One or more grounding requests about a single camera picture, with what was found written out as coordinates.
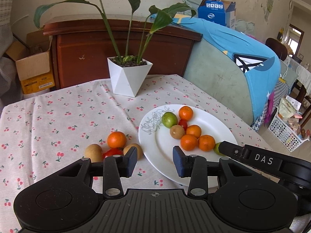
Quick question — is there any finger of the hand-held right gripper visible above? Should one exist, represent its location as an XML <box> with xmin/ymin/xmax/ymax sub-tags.
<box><xmin>219</xmin><ymin>141</ymin><xmax>251</xmax><ymax>161</ymax></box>

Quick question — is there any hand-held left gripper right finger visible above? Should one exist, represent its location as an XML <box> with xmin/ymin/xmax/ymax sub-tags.
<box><xmin>172</xmin><ymin>146</ymin><xmax>254</xmax><ymax>197</ymax></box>

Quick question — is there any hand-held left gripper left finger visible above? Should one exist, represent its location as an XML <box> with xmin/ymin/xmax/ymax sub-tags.
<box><xmin>58</xmin><ymin>146</ymin><xmax>138</xmax><ymax>197</ymax></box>

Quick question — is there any brown round fruit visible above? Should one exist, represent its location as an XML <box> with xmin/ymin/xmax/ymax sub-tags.
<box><xmin>84</xmin><ymin>144</ymin><xmax>104</xmax><ymax>163</ymax></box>
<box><xmin>123</xmin><ymin>143</ymin><xmax>144</xmax><ymax>161</ymax></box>
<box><xmin>169</xmin><ymin>125</ymin><xmax>185</xmax><ymax>140</ymax></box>

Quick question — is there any green round fruit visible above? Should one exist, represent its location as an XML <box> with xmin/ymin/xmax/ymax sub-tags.
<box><xmin>161</xmin><ymin>112</ymin><xmax>178</xmax><ymax>129</ymax></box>
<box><xmin>214</xmin><ymin>142</ymin><xmax>226</xmax><ymax>156</ymax></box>

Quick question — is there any orange mandarin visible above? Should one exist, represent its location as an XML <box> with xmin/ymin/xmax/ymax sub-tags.
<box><xmin>198</xmin><ymin>135</ymin><xmax>216</xmax><ymax>151</ymax></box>
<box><xmin>180</xmin><ymin>134</ymin><xmax>198</xmax><ymax>151</ymax></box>
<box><xmin>107</xmin><ymin>131</ymin><xmax>127</xmax><ymax>149</ymax></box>
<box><xmin>186</xmin><ymin>124</ymin><xmax>202</xmax><ymax>139</ymax></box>
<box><xmin>178</xmin><ymin>105</ymin><xmax>194</xmax><ymax>121</ymax></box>

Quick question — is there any white plate with grey drawing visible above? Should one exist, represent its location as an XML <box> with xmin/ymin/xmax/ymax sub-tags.
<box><xmin>138</xmin><ymin>104</ymin><xmax>238</xmax><ymax>188</ymax></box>

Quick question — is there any white perforated basket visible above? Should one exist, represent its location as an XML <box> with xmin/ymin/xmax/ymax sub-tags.
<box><xmin>267</xmin><ymin>97</ymin><xmax>311</xmax><ymax>152</ymax></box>

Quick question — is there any magenta cloth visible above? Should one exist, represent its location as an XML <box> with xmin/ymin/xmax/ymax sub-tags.
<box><xmin>264</xmin><ymin>90</ymin><xmax>277</xmax><ymax>124</ymax></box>

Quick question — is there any grey-green sofa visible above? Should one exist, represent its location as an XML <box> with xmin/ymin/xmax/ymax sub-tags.
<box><xmin>181</xmin><ymin>0</ymin><xmax>276</xmax><ymax>128</ymax></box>

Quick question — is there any white faceted plant pot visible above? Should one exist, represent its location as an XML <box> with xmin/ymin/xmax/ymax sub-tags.
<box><xmin>107</xmin><ymin>56</ymin><xmax>153</xmax><ymax>97</ymax></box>

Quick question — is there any cherry print tablecloth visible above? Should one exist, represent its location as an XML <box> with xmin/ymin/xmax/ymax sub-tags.
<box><xmin>0</xmin><ymin>74</ymin><xmax>275</xmax><ymax>233</ymax></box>

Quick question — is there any dark wooden chair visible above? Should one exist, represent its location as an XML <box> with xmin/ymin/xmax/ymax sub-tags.
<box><xmin>265</xmin><ymin>37</ymin><xmax>288</xmax><ymax>61</ymax></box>

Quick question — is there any blue printed cloth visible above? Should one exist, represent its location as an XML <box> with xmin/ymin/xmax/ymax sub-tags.
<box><xmin>148</xmin><ymin>13</ymin><xmax>282</xmax><ymax>122</ymax></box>

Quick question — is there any dark wooden cabinet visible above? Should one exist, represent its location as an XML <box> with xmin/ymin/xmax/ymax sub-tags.
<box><xmin>43</xmin><ymin>15</ymin><xmax>203</xmax><ymax>90</ymax></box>

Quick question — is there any open cardboard box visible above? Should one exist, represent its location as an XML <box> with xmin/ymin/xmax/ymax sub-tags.
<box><xmin>5</xmin><ymin>30</ymin><xmax>55</xmax><ymax>95</ymax></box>

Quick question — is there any blue carton box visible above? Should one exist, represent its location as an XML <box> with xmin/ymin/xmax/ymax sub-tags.
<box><xmin>197</xmin><ymin>0</ymin><xmax>237</xmax><ymax>28</ymax></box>

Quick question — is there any pink checked cloth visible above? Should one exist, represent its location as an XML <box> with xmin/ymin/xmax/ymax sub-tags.
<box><xmin>0</xmin><ymin>0</ymin><xmax>25</xmax><ymax>107</ymax></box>

